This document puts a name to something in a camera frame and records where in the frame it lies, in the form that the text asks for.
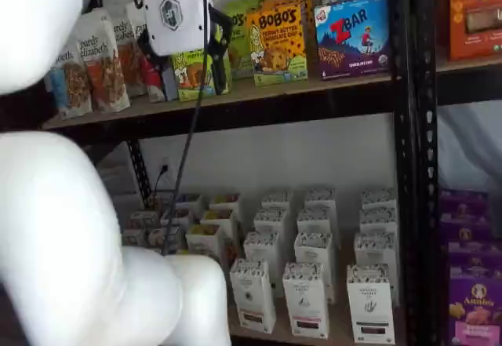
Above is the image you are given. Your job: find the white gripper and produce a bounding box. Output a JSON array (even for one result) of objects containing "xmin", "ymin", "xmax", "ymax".
[{"xmin": 136, "ymin": 0, "xmax": 234, "ymax": 97}]

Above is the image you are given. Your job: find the green Bobo's box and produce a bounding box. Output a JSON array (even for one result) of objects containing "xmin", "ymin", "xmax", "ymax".
[
  {"xmin": 170, "ymin": 46, "xmax": 233, "ymax": 103},
  {"xmin": 222, "ymin": 0, "xmax": 272, "ymax": 81}
]

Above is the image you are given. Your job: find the purely elizabeth yellow label box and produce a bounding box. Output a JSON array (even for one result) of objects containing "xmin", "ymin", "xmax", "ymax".
[
  {"xmin": 199, "ymin": 208, "xmax": 238, "ymax": 238},
  {"xmin": 184, "ymin": 224, "xmax": 227, "ymax": 264},
  {"xmin": 209, "ymin": 192, "xmax": 242, "ymax": 214}
]

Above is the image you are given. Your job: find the blue oatmeal box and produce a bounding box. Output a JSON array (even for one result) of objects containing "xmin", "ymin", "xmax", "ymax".
[
  {"xmin": 147, "ymin": 226, "xmax": 186, "ymax": 253},
  {"xmin": 160, "ymin": 208, "xmax": 194, "ymax": 229}
]

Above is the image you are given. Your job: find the green oatmeal box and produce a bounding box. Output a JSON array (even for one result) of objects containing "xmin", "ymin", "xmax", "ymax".
[
  {"xmin": 129, "ymin": 211, "xmax": 160, "ymax": 231},
  {"xmin": 121, "ymin": 228, "xmax": 149, "ymax": 248}
]

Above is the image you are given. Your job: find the white box pink strip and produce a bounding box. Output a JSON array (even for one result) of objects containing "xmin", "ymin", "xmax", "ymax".
[
  {"xmin": 296, "ymin": 208, "xmax": 339, "ymax": 238},
  {"xmin": 282, "ymin": 261, "xmax": 331, "ymax": 341},
  {"xmin": 304, "ymin": 188, "xmax": 338, "ymax": 214},
  {"xmin": 293, "ymin": 231, "xmax": 336, "ymax": 304}
]

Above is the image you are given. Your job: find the white box dark strip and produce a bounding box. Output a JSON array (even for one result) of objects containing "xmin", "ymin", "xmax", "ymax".
[
  {"xmin": 354, "ymin": 231, "xmax": 398, "ymax": 308},
  {"xmin": 360, "ymin": 188, "xmax": 398, "ymax": 212},
  {"xmin": 346, "ymin": 264, "xmax": 395, "ymax": 344},
  {"xmin": 358, "ymin": 207, "xmax": 398, "ymax": 238}
]

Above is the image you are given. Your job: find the orange snack box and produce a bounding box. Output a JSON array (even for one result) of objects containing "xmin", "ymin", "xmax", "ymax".
[{"xmin": 448, "ymin": 0, "xmax": 502, "ymax": 62}]

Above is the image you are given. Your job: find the purple Annie's snack box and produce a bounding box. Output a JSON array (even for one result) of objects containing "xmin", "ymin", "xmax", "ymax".
[
  {"xmin": 449, "ymin": 267, "xmax": 502, "ymax": 346},
  {"xmin": 438, "ymin": 191, "xmax": 492, "ymax": 221},
  {"xmin": 446, "ymin": 239, "xmax": 502, "ymax": 273},
  {"xmin": 441, "ymin": 216, "xmax": 496, "ymax": 246}
]

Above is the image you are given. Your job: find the red label granola bag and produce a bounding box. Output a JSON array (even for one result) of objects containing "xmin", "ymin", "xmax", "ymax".
[{"xmin": 125, "ymin": 2, "xmax": 166, "ymax": 104}]

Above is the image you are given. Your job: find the orange label granola bag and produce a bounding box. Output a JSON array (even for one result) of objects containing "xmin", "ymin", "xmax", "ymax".
[
  {"xmin": 111, "ymin": 6, "xmax": 147, "ymax": 99},
  {"xmin": 76, "ymin": 10, "xmax": 131, "ymax": 114}
]

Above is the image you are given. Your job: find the blue label granola bag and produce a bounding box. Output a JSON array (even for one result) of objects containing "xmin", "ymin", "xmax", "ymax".
[{"xmin": 42, "ymin": 42, "xmax": 94, "ymax": 122}]

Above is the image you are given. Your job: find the black metal shelving rack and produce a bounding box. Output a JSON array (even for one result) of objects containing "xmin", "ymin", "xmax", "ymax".
[
  {"xmin": 38, "ymin": 0, "xmax": 417, "ymax": 346},
  {"xmin": 415, "ymin": 0, "xmax": 502, "ymax": 346}
]

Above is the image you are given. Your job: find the white backdrop sheet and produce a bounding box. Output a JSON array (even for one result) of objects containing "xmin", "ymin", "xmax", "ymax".
[{"xmin": 437, "ymin": 104, "xmax": 502, "ymax": 196}]

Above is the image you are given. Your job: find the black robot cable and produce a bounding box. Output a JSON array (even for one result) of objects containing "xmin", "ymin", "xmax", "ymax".
[{"xmin": 133, "ymin": 0, "xmax": 209, "ymax": 255}]

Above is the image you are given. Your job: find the black power cord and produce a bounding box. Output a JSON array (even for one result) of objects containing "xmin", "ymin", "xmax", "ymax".
[{"xmin": 154, "ymin": 162, "xmax": 169, "ymax": 206}]

